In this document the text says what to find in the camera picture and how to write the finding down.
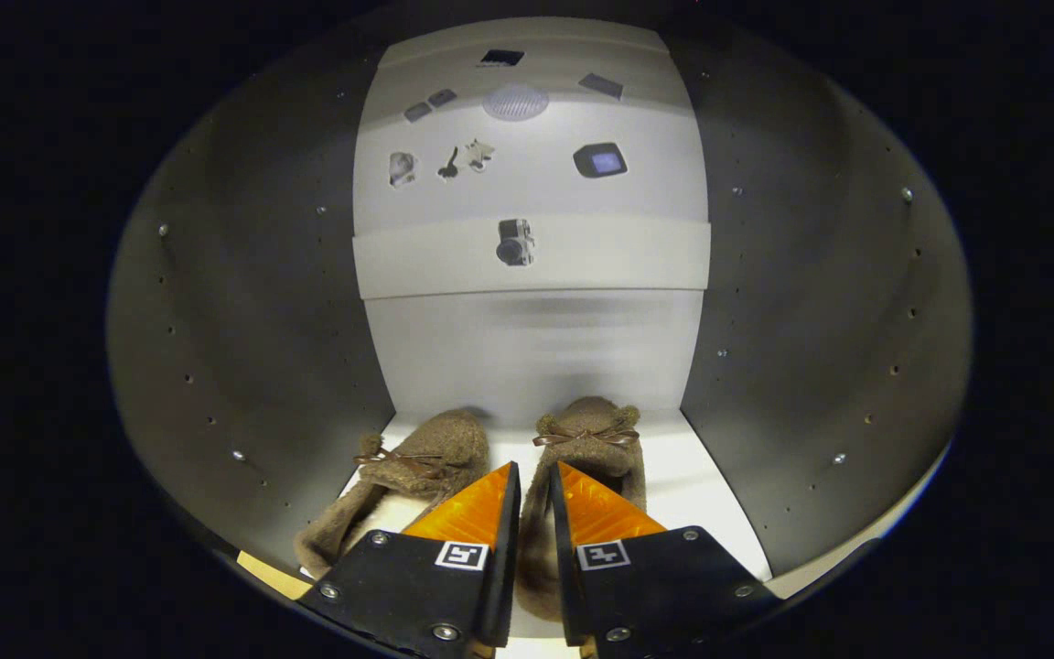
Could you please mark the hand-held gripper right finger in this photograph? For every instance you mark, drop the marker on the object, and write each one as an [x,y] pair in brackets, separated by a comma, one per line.
[568,586]

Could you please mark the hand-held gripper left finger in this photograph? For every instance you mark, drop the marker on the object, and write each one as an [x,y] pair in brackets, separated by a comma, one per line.
[501,567]

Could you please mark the brown fuzzy slipper shoe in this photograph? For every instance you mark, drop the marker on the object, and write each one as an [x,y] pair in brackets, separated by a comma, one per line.
[600,467]
[435,448]

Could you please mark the grey shoe cabinet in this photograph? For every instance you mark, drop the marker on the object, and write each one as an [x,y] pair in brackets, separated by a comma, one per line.
[536,348]

